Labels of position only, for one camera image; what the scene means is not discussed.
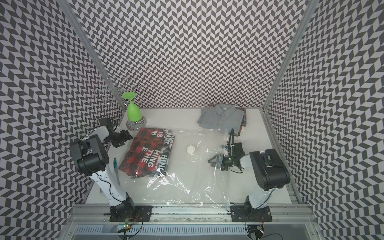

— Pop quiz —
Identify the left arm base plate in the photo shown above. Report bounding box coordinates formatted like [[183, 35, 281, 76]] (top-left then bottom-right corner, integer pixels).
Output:
[[110, 204, 153, 223]]

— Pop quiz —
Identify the plaid flannel shirt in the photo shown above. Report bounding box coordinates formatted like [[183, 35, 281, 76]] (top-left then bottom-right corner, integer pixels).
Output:
[[236, 107, 247, 137]]

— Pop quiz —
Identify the red black printed shirt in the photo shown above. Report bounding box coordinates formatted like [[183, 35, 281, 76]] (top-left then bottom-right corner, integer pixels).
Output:
[[119, 128, 176, 178]]

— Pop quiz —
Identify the clear plastic vacuum bag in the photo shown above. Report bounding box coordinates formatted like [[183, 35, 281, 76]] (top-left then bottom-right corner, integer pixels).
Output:
[[117, 127, 230, 208]]

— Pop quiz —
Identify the aluminium front rail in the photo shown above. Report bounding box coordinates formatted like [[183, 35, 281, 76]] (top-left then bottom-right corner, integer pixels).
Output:
[[67, 203, 316, 226]]

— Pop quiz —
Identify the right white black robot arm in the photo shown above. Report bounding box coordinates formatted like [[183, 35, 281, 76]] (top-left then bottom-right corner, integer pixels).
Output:
[[207, 141, 291, 215]]

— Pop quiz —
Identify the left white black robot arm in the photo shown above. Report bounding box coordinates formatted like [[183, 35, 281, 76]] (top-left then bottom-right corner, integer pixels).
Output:
[[70, 126, 137, 218]]

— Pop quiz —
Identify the white vacuum bag valve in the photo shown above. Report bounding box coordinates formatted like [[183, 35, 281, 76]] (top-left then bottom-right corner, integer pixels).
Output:
[[186, 145, 196, 155]]

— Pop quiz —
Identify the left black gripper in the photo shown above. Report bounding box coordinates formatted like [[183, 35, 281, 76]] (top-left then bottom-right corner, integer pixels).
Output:
[[105, 129, 133, 148]]

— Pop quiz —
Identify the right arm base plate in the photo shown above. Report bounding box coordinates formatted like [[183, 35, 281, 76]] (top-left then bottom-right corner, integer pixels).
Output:
[[230, 206, 273, 223]]

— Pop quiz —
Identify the dark grey garment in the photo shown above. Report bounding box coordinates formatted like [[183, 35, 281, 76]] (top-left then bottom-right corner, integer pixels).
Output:
[[197, 104, 244, 136]]

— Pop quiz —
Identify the green plastic wine glass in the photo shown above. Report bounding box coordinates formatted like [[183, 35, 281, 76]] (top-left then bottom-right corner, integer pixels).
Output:
[[122, 92, 142, 122]]

